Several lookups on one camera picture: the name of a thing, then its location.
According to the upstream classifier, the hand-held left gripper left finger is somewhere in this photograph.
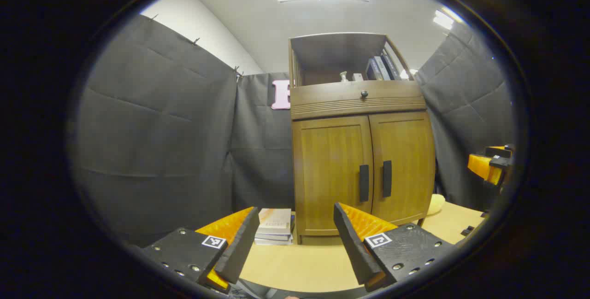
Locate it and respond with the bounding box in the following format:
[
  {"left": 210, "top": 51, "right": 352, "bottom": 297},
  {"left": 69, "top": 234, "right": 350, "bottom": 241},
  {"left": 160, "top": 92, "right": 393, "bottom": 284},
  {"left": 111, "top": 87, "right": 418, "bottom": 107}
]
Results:
[{"left": 141, "top": 206, "right": 261, "bottom": 294}]

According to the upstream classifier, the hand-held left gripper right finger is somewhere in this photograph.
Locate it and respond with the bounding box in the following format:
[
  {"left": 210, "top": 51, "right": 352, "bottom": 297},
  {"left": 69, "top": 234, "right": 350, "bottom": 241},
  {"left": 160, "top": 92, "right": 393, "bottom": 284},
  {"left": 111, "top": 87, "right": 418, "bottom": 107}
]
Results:
[{"left": 333, "top": 202, "right": 459, "bottom": 293}]

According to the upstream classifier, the wooden cabinet door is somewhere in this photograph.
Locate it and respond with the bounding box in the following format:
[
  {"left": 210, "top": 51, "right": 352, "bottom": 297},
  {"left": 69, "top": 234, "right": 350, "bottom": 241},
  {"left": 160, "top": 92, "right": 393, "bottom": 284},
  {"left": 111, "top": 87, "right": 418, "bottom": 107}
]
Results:
[
  {"left": 293, "top": 116, "right": 374, "bottom": 237},
  {"left": 369, "top": 111, "right": 437, "bottom": 225}
]

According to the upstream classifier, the wooden double-door shoe cabinet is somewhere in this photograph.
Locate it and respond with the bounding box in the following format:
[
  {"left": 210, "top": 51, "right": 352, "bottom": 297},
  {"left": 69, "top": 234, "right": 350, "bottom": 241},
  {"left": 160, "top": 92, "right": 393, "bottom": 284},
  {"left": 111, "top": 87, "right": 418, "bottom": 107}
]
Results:
[{"left": 288, "top": 32, "right": 437, "bottom": 246}]

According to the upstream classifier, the white book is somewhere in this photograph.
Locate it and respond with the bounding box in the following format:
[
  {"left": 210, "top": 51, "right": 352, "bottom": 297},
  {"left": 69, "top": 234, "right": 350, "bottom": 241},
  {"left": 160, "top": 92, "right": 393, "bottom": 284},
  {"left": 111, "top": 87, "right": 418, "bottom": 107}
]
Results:
[{"left": 254, "top": 237, "right": 294, "bottom": 246}]

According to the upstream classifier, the beige book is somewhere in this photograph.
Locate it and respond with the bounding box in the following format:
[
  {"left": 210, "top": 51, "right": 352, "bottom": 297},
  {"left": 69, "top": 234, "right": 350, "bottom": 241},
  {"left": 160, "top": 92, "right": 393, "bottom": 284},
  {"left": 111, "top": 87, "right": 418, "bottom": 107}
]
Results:
[{"left": 257, "top": 208, "right": 293, "bottom": 235}]

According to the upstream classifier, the yellow round object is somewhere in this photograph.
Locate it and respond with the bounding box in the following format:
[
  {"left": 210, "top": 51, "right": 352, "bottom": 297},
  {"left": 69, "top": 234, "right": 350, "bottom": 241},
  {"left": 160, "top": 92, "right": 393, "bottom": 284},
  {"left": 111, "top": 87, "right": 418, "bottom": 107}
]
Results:
[{"left": 426, "top": 194, "right": 446, "bottom": 217}]

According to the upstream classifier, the black backdrop cloth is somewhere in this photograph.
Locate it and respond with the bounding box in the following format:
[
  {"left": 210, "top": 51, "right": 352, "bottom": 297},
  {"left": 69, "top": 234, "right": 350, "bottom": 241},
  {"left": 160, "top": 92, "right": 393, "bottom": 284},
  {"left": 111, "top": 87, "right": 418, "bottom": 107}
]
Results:
[{"left": 74, "top": 13, "right": 516, "bottom": 249}]

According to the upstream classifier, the grey blue book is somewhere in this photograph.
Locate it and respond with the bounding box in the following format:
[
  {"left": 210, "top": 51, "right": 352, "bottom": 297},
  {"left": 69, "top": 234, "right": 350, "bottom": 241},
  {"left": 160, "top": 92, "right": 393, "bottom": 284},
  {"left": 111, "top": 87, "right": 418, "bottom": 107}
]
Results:
[{"left": 373, "top": 56, "right": 392, "bottom": 81}]

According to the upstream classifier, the wooden drawer with black knob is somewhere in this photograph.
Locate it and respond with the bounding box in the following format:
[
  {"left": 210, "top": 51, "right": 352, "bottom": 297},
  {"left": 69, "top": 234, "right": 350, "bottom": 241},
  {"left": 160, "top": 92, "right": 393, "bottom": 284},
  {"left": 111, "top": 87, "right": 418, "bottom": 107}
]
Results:
[{"left": 290, "top": 80, "right": 427, "bottom": 121}]

